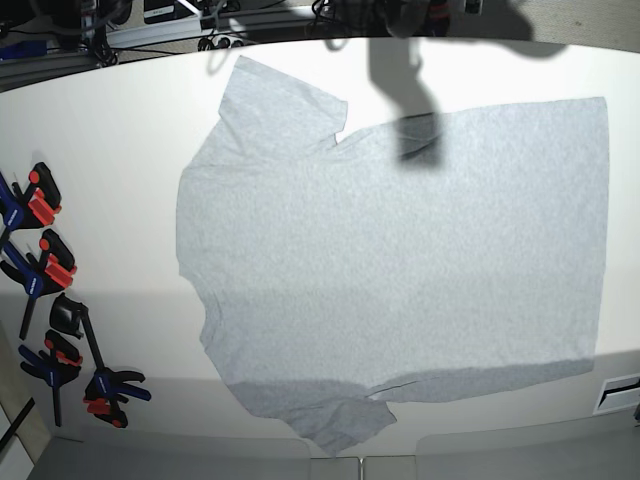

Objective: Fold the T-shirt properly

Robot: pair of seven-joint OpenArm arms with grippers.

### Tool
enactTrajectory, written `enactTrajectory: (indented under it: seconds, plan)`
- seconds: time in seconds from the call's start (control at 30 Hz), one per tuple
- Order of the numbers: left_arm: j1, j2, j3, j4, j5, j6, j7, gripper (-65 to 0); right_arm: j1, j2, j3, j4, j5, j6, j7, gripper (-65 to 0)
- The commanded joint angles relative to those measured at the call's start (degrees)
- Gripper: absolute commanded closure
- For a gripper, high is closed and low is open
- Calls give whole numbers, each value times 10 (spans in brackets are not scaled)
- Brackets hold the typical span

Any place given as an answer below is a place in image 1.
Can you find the aluminium frame rail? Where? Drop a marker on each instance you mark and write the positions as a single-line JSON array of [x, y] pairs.
[[17, 73]]

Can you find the black strip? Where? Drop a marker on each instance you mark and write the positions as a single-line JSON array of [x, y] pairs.
[[16, 423]]

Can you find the grey T-shirt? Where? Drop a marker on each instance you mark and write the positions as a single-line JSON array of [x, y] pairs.
[[434, 258]]

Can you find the blue red bar clamp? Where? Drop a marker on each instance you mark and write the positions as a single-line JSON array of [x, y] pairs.
[[52, 272], [58, 366], [107, 389], [33, 208]]

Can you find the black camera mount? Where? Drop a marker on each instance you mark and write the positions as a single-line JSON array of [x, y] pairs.
[[404, 17]]

